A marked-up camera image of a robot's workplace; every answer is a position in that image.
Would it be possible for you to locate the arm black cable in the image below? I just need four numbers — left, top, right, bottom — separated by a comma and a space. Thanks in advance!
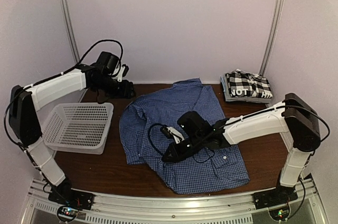
3, 39, 124, 151
147, 105, 331, 209

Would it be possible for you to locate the front aluminium rail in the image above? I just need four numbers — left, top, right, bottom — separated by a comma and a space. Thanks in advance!
19, 179, 328, 223

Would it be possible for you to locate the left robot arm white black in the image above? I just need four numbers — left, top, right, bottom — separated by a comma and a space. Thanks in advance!
4, 62, 135, 205

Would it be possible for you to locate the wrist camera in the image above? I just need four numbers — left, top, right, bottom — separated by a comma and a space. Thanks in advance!
160, 111, 212, 143
96, 52, 129, 82

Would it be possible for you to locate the left aluminium frame post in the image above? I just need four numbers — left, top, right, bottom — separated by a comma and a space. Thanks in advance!
60, 0, 80, 63

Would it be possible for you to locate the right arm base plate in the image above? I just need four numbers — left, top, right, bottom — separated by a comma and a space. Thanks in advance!
252, 187, 298, 210

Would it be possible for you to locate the small circuit board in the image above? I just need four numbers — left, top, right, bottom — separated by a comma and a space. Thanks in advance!
269, 207, 290, 222
57, 206, 79, 222

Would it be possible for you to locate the blue checked shirt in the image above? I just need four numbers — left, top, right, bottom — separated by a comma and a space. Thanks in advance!
119, 77, 250, 195

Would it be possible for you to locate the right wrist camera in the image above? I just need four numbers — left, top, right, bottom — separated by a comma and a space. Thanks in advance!
160, 111, 212, 143

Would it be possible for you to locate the right aluminium frame post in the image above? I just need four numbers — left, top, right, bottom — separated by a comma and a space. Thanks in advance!
259, 0, 285, 76

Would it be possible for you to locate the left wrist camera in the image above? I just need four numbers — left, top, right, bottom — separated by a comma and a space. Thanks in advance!
96, 52, 129, 82

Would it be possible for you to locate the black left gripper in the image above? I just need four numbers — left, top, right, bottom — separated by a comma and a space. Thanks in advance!
94, 74, 137, 99

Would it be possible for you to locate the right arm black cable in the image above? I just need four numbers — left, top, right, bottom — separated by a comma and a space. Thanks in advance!
147, 105, 331, 209

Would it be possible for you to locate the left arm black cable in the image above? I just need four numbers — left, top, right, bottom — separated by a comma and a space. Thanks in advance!
3, 39, 124, 151

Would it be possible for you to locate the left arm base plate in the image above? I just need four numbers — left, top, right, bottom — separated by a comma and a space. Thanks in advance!
48, 187, 94, 210

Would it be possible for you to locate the black white plaid shirt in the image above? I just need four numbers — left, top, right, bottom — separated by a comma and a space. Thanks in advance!
225, 69, 273, 99

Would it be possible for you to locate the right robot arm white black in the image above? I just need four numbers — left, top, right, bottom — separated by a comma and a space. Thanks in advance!
161, 93, 323, 204

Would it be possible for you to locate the left small circuit board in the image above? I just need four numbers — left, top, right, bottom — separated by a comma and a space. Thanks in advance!
57, 206, 79, 222

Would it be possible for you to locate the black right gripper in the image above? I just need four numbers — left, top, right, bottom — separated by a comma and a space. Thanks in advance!
162, 133, 205, 163

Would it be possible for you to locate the aluminium frame post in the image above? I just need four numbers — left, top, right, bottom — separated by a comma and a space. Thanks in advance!
259, 0, 285, 76
60, 0, 80, 63

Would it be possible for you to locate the white perforated plastic basket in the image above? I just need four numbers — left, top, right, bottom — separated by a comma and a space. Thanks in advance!
42, 102, 114, 155

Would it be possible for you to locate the right small circuit board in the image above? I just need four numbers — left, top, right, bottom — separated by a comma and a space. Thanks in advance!
269, 207, 290, 222

